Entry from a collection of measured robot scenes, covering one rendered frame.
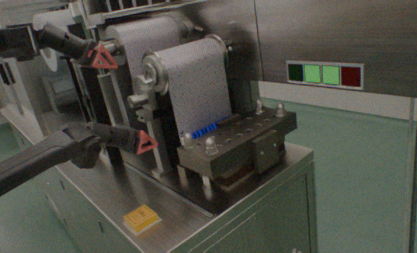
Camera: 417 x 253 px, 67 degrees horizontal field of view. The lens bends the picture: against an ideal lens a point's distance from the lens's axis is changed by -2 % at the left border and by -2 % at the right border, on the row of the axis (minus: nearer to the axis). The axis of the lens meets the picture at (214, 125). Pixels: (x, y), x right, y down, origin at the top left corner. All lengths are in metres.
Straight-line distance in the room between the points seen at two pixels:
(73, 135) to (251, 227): 0.57
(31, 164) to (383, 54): 0.85
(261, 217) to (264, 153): 0.20
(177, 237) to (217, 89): 0.52
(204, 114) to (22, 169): 0.59
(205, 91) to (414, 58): 0.61
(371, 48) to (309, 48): 0.18
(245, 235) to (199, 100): 0.45
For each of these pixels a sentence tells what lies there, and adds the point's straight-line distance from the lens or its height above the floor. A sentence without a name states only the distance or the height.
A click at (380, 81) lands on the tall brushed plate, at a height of 1.18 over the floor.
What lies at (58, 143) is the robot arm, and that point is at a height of 1.20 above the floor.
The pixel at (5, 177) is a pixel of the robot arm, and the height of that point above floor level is 1.19.
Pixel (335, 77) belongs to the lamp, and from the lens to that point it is 0.97.
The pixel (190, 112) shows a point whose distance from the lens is 1.06.
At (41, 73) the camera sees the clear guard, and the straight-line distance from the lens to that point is 1.92.
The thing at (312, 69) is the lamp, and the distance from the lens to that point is 1.00.
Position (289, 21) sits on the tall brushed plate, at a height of 1.34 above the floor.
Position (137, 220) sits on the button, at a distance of 0.92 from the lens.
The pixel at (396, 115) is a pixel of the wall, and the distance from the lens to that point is 3.62.
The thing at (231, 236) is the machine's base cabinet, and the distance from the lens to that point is 0.97.
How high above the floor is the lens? 1.44
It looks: 22 degrees down
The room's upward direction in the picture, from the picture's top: 10 degrees counter-clockwise
